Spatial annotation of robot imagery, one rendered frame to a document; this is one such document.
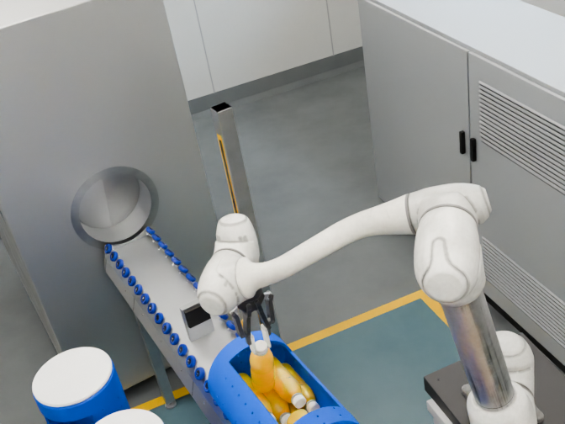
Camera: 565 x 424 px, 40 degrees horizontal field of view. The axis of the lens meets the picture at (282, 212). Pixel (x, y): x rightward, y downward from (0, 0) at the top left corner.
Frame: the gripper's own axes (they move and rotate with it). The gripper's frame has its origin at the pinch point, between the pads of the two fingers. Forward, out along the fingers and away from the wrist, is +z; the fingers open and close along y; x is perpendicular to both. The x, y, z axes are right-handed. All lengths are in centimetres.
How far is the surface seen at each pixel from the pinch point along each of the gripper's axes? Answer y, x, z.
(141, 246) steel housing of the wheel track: -4, -135, 40
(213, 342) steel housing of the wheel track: -3, -56, 42
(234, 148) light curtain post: -34, -74, -21
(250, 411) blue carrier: 9.6, 6.9, 16.8
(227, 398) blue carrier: 11.8, -5.2, 19.9
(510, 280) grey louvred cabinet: -158, -66, 99
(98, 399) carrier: 43, -48, 35
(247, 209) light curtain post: -34, -74, 6
